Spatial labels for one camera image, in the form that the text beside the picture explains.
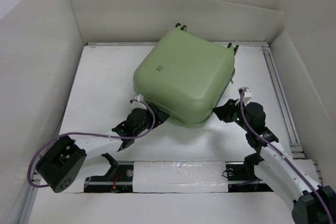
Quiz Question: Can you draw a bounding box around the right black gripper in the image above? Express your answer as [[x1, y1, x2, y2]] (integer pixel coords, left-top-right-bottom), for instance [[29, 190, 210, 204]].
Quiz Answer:
[[211, 99, 251, 132]]

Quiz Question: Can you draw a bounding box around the light green suitcase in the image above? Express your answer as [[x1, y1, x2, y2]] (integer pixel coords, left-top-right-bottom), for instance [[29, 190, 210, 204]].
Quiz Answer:
[[133, 23, 239, 128]]

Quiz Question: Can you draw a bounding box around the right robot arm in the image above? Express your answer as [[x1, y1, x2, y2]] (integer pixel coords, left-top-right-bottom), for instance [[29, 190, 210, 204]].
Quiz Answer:
[[213, 99, 335, 223]]

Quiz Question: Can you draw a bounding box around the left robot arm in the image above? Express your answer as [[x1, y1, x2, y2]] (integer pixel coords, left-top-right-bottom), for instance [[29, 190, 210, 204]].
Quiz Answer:
[[34, 103, 169, 193]]

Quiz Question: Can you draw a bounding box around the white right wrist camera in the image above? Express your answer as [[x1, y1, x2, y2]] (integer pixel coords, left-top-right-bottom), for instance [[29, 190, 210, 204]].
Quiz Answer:
[[238, 87, 253, 104]]

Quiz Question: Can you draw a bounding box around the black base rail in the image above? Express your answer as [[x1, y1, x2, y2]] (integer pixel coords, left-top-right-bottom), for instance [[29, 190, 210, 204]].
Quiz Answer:
[[83, 161, 271, 194]]

